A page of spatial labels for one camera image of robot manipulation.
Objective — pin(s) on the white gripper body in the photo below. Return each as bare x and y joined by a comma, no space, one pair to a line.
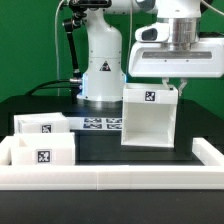
152,57

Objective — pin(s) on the white drawer cabinet box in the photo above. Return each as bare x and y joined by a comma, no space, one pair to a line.
149,115

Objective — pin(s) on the white drawer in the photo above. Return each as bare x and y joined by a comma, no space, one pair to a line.
43,149
41,123

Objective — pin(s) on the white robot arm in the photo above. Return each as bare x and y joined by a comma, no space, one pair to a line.
103,81

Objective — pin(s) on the marker tag sheet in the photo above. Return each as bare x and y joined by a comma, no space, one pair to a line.
95,123

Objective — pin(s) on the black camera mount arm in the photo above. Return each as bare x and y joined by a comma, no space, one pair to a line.
71,36

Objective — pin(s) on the white U-shaped fence frame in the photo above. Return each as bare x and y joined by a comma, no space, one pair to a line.
208,175

